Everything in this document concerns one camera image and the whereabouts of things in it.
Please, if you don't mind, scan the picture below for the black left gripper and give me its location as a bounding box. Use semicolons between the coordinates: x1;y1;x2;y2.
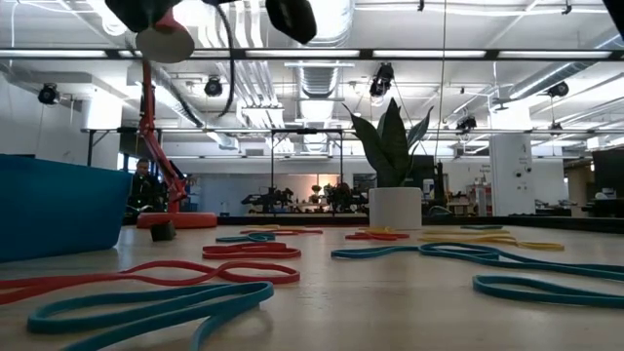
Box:
103;0;185;34

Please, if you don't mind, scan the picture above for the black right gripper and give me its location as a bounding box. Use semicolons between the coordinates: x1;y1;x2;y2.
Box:
264;0;319;46

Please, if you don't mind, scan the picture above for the small thick black band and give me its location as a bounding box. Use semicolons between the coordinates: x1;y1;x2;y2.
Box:
149;220;177;243

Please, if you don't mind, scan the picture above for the long teal rubber band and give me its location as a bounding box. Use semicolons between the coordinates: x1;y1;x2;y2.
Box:
331;241;624;283

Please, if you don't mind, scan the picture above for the large red rubber band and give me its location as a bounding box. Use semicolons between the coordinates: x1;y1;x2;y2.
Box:
0;258;301;306

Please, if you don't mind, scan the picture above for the teal plastic bin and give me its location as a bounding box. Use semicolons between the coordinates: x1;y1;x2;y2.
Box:
0;153;135;264

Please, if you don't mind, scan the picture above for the black ceiling spotlight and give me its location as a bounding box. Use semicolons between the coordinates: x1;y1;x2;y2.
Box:
203;74;225;98
454;115;479;134
37;82;61;106
368;61;396;98
546;80;570;99

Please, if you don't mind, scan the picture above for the person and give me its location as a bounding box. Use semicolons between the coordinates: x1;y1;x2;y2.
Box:
127;156;170;214

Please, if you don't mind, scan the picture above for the red desk lamp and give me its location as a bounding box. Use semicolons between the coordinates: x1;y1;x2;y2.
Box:
135;6;219;231

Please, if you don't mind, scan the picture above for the green plant in white pot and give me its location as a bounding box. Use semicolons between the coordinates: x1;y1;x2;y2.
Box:
342;97;435;231

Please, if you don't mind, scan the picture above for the white pillar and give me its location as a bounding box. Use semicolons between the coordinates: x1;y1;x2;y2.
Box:
488;132;535;217

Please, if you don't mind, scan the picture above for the black cabinet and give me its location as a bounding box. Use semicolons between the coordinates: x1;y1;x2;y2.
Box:
591;147;624;219

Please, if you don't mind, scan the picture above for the silver ribbed air duct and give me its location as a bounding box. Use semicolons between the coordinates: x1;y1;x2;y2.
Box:
286;0;358;101

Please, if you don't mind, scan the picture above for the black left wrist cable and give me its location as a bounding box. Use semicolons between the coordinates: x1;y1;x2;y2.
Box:
202;0;237;119

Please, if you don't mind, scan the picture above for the black background rig frame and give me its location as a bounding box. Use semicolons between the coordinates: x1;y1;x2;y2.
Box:
269;127;345;216

